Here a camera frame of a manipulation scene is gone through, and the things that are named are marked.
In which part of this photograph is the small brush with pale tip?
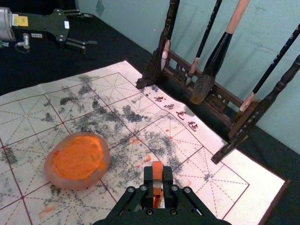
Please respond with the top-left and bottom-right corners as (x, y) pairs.
(161, 0), (180, 71)

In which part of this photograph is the thin black-handled brush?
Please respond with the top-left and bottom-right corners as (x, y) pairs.
(185, 0), (223, 87)

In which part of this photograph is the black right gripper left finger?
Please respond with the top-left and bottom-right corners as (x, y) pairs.
(109, 165), (155, 218)

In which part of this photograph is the dark cable with silver plug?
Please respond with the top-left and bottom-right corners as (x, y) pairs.
(14, 32), (31, 53)

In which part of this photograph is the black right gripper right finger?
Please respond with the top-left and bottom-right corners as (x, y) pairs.
(163, 165), (211, 218)

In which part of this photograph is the long black-handled brush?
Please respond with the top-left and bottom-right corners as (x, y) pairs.
(238, 22), (300, 113)

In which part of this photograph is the dark carved wooden brush rack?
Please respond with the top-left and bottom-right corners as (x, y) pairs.
(135, 0), (300, 165)

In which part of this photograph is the white gridded calligraphy felt mat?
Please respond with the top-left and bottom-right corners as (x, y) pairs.
(0, 60), (292, 225)

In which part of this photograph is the round dish of orange paste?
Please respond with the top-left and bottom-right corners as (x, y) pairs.
(44, 131), (111, 191)

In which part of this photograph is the black table cloth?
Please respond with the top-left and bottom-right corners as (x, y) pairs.
(0, 0), (300, 225)

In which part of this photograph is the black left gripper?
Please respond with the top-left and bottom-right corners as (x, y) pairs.
(11, 8), (98, 55)

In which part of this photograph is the large brush with wooden handle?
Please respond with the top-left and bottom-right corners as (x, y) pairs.
(189, 0), (251, 105)

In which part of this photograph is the orange stamp block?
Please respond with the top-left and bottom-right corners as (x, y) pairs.
(151, 161), (164, 209)

